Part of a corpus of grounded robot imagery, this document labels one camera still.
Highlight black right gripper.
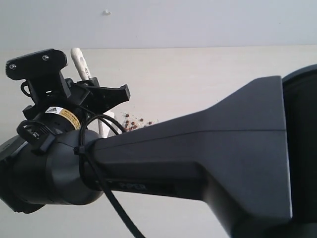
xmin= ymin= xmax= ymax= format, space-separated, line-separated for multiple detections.
xmin=22 ymin=77 xmax=130 ymax=135

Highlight white wooden brush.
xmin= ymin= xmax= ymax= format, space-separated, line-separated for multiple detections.
xmin=70 ymin=48 xmax=118 ymax=138

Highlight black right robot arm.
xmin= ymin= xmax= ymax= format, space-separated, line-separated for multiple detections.
xmin=0 ymin=65 xmax=317 ymax=238

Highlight pile of grains and pellets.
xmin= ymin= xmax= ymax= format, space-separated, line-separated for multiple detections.
xmin=117 ymin=112 xmax=159 ymax=132

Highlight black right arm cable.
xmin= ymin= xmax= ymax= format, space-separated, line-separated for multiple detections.
xmin=16 ymin=79 xmax=146 ymax=238

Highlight small white wall fixture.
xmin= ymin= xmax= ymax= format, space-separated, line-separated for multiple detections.
xmin=103 ymin=9 xmax=111 ymax=15

